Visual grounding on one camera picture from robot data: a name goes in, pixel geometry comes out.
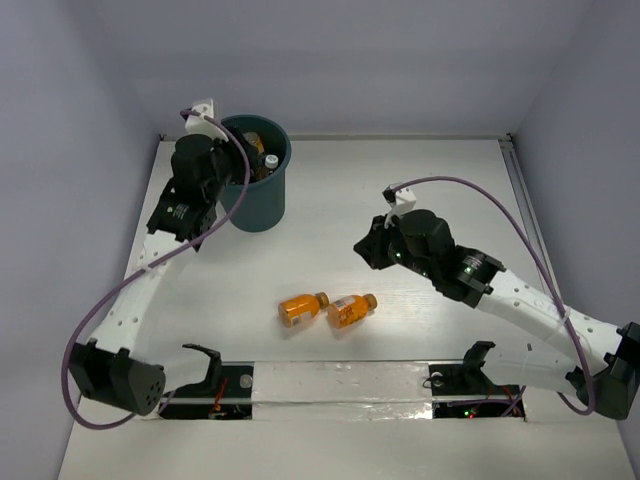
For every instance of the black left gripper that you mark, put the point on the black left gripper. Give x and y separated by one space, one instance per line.
233 153

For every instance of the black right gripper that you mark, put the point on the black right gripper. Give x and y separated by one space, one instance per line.
371 246

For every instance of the long orange label bottle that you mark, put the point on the long orange label bottle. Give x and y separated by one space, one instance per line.
267 165

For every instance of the small orange patterned bottle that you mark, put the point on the small orange patterned bottle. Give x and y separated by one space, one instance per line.
349 310

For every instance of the small orange juice bottle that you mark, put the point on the small orange juice bottle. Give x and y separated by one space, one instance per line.
302 308

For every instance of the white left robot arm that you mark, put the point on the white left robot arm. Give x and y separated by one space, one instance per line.
114 366

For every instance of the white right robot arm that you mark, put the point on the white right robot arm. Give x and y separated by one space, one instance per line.
581 343

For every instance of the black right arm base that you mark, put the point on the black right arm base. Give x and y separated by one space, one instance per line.
460 390

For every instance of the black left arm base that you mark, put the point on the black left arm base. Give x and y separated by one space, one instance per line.
225 393

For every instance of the dark teal plastic bin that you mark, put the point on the dark teal plastic bin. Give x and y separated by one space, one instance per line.
264 203

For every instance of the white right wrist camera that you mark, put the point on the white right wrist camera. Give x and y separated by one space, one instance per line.
400 199

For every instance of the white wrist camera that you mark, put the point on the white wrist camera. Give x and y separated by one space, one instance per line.
195 118
400 199

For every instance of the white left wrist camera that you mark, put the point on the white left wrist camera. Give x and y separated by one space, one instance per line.
195 118

